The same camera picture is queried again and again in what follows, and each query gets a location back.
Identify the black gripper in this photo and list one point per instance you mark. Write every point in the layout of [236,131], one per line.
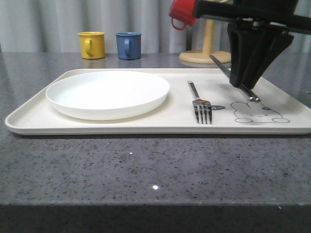
[252,51]

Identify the white round plate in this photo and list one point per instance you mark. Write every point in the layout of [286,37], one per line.
[108,95]

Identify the blue enamel mug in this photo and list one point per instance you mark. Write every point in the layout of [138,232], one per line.
[129,45]

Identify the red enamel mug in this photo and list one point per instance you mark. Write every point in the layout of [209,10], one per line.
[182,10]

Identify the silver metal chopstick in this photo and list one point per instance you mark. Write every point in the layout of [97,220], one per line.
[253,95]
[246,93]

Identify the wooden mug tree stand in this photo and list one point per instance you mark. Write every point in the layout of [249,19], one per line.
[203,56]

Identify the silver metal fork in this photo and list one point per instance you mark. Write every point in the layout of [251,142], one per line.
[202,108]

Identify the yellow enamel mug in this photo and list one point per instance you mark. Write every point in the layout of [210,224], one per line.
[92,45]

